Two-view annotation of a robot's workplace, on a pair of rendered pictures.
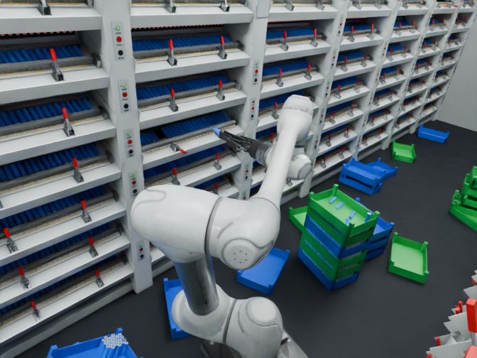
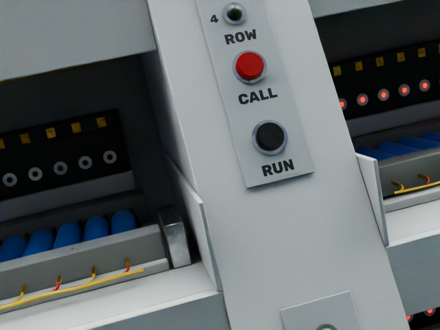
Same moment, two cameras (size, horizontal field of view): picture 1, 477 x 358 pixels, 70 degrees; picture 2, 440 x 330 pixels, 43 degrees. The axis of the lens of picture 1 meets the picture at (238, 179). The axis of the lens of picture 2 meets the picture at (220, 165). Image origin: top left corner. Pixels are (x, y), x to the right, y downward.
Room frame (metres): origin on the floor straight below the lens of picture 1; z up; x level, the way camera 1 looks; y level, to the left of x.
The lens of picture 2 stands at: (1.44, -0.21, 0.74)
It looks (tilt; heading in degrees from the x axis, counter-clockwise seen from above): 10 degrees up; 37
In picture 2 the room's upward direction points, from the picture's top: 15 degrees counter-clockwise
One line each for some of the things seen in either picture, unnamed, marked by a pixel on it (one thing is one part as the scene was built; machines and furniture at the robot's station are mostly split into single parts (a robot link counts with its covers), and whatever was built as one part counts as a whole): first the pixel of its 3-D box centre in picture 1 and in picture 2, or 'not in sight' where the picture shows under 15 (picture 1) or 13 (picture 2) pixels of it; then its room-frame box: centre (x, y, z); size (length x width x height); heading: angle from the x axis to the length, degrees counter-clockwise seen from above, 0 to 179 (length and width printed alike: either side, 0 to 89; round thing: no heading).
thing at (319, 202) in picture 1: (341, 208); not in sight; (1.45, -0.55, 0.44); 0.30 x 0.20 x 0.08; 34
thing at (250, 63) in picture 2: not in sight; (249, 67); (1.71, -0.04, 0.85); 0.02 x 0.01 x 0.02; 136
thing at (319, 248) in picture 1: (333, 241); not in sight; (1.47, -0.56, 0.20); 0.30 x 0.20 x 0.08; 30
